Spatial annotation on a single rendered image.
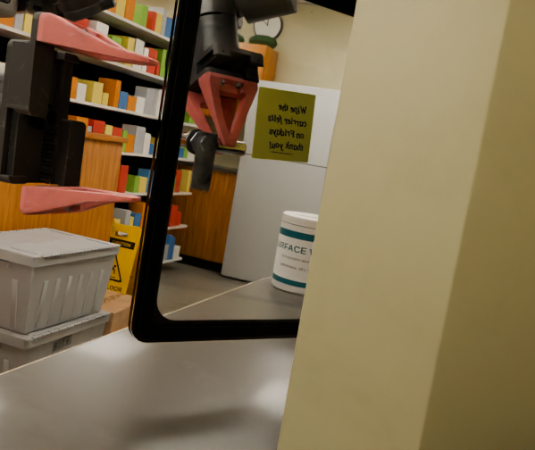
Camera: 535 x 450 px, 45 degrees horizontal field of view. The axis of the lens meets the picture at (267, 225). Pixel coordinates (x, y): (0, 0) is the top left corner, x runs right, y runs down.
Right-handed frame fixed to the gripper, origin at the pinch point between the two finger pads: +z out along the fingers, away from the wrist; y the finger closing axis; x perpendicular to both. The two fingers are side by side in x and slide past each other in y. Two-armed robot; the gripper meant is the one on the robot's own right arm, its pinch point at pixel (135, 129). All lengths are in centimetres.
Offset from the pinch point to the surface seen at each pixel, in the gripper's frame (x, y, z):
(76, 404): 9.8, -26.0, -8.8
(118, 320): 240, -95, -146
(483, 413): 13.4, -18.1, 26.6
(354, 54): 9.2, 8.2, 12.5
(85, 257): 193, -55, -137
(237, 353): 36.1, -26.2, -3.4
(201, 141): 17.2, 0.0, -3.2
